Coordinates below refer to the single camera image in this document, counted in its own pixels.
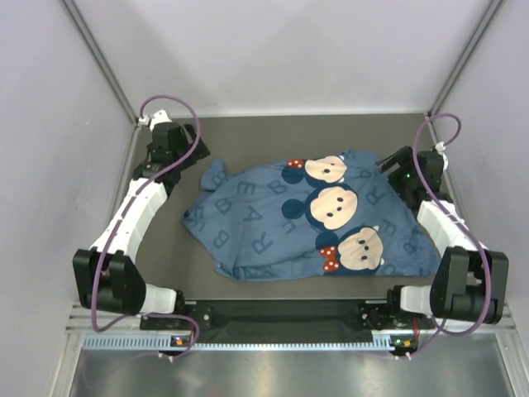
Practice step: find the blue cartoon print pillowcase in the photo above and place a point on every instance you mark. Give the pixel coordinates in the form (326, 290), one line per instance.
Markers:
(332, 216)

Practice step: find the left aluminium frame post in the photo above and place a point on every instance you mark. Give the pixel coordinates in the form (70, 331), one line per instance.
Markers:
(94, 49)

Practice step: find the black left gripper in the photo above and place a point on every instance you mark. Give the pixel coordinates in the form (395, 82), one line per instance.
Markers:
(202, 152)

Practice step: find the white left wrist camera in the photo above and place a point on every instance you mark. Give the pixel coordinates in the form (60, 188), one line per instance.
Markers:
(159, 117)

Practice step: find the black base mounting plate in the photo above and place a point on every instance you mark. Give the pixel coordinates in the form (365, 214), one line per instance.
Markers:
(278, 321)

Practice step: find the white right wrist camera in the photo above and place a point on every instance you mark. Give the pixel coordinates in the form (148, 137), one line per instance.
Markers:
(440, 149)

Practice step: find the aluminium frame post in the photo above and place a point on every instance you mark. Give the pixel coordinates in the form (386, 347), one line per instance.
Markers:
(477, 34)
(94, 49)

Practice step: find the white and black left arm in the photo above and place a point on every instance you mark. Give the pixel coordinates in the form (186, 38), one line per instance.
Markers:
(106, 275)

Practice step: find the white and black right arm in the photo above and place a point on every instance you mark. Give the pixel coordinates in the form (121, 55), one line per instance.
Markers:
(470, 282)

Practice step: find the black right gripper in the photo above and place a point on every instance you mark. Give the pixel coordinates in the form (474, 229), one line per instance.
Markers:
(404, 158)

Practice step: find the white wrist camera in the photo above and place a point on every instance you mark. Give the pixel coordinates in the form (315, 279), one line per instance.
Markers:
(440, 149)
(159, 117)

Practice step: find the right aluminium frame post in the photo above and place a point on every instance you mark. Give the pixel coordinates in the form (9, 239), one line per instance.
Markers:
(477, 34)

